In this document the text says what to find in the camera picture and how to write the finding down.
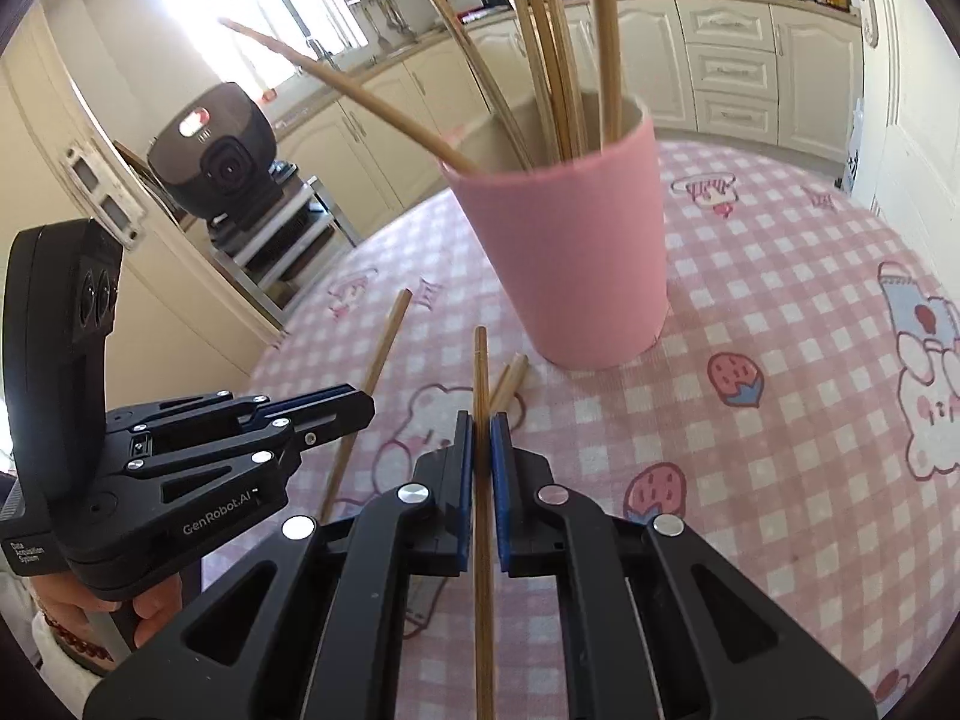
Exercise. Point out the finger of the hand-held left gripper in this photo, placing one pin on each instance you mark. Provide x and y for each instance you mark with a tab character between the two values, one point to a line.
330	424
195	411

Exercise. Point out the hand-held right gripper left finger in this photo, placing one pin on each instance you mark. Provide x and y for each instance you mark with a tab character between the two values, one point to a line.
465	480

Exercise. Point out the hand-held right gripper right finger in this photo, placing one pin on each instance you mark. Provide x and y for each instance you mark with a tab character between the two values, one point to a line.
500	487

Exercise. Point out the wooden chopstick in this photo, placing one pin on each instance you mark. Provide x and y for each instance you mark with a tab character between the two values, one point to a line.
499	386
514	379
375	375
484	375

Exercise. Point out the pink cup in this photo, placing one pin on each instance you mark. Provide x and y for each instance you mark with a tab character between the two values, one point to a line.
570	262

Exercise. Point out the bunch of wooden chopsticks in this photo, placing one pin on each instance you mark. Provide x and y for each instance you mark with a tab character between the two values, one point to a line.
600	30

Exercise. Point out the person's left forearm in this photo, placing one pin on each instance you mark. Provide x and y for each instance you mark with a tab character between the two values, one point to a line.
52	682

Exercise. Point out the person's left hand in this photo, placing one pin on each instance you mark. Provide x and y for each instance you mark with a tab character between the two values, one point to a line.
157	607

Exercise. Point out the metal shelf rack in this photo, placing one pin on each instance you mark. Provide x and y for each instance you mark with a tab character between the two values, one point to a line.
232	266

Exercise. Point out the metal door strike plate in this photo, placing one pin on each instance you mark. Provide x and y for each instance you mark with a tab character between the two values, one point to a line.
105	191

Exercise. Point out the pink checkered cartoon tablecloth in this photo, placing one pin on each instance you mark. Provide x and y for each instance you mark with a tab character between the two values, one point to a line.
750	465

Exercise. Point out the chrome kitchen faucet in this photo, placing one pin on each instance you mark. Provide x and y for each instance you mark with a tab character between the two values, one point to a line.
319	52

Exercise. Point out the kitchen window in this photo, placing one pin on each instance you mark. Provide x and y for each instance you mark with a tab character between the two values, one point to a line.
247	15

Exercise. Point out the cream cabinet drawer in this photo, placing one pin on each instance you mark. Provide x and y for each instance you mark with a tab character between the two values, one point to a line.
731	69
724	22
739	116

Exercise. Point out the white printed bag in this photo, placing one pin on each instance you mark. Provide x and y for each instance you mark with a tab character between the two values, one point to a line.
851	150

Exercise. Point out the cream base kitchen cabinets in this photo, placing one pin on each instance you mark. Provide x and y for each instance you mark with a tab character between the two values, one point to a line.
735	30

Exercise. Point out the white door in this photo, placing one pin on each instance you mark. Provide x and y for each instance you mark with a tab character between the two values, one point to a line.
915	75

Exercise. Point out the pale door frame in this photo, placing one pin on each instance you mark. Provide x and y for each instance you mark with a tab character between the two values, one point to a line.
90	90

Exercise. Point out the wall rack with hanging utensils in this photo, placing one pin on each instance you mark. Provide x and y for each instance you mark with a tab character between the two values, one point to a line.
382	11

